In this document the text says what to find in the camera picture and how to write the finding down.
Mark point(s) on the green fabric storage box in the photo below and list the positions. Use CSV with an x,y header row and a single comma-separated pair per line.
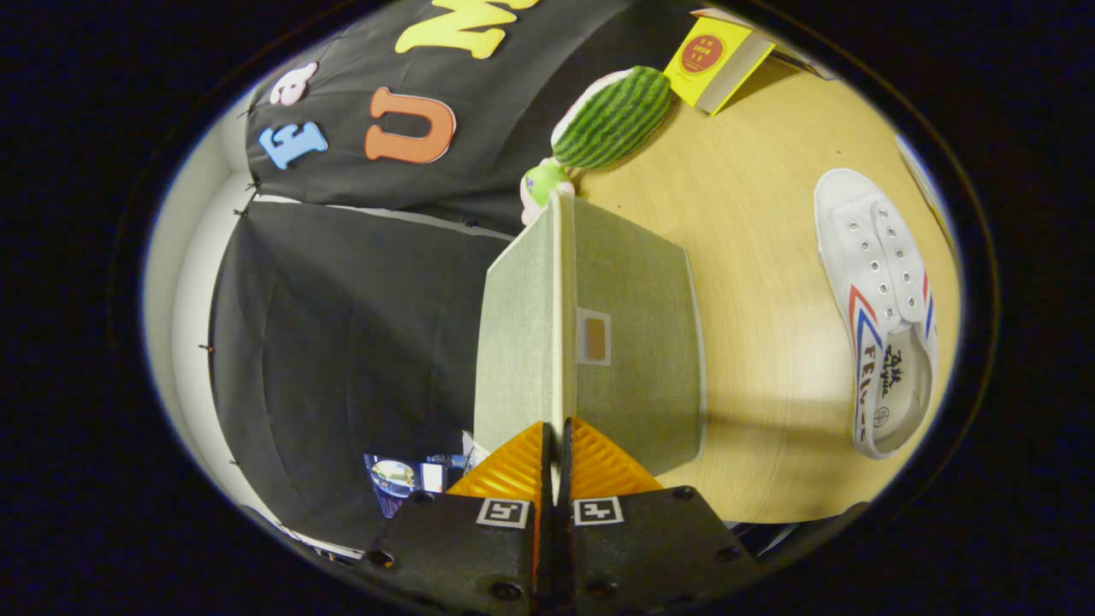
x,y
633,282

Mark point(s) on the blue printed carton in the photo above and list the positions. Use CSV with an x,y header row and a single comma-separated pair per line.
x,y
398,481

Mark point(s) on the watermelon slice plush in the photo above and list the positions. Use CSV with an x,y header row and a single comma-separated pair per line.
x,y
616,120

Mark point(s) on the green and pink plush toy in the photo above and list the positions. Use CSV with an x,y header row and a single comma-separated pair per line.
x,y
543,181

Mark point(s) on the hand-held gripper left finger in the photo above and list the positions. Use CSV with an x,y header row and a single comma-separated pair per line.
x,y
462,556

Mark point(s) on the yellow book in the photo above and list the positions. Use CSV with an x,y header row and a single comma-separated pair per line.
x,y
714,56

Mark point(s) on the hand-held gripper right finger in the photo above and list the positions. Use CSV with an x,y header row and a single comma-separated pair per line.
x,y
650,547

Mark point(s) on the thick beige book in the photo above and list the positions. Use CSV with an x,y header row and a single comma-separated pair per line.
x,y
804,62

